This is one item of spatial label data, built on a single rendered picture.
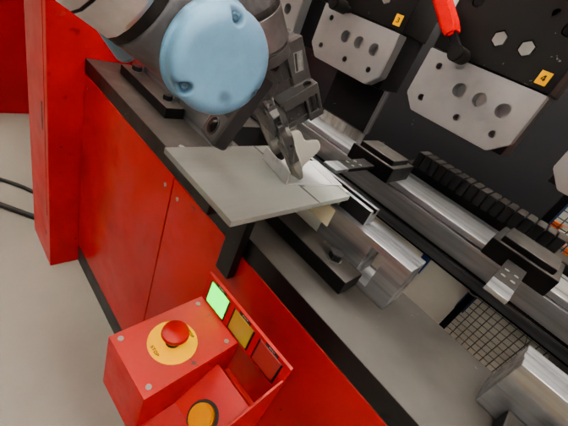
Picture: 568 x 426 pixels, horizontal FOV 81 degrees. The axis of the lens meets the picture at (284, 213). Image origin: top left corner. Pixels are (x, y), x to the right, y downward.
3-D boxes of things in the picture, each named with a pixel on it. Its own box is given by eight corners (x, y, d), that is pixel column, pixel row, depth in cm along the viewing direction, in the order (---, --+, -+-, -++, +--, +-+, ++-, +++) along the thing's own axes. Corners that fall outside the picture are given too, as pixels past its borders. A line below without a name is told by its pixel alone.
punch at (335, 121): (317, 117, 62) (339, 67, 58) (324, 118, 64) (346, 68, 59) (357, 144, 58) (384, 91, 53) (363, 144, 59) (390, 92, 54)
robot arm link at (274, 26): (234, 36, 36) (208, 17, 41) (248, 74, 39) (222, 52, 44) (292, 4, 37) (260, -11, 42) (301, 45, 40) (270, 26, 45)
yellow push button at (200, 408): (187, 417, 50) (182, 416, 48) (208, 396, 51) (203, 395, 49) (201, 439, 48) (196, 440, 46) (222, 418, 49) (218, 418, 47)
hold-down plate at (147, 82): (119, 73, 102) (120, 63, 100) (137, 75, 106) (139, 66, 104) (164, 118, 87) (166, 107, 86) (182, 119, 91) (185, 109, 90)
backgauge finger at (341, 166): (306, 158, 70) (315, 137, 68) (369, 155, 88) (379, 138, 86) (347, 191, 64) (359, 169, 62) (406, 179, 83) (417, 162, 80)
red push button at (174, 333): (152, 340, 49) (156, 324, 47) (177, 328, 52) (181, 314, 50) (166, 362, 47) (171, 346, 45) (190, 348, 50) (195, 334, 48)
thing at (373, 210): (290, 165, 68) (295, 151, 67) (299, 164, 70) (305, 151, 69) (363, 225, 59) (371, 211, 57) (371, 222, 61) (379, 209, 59)
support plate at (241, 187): (163, 153, 50) (164, 147, 49) (284, 149, 69) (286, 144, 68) (229, 227, 41) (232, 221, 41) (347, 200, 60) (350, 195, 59)
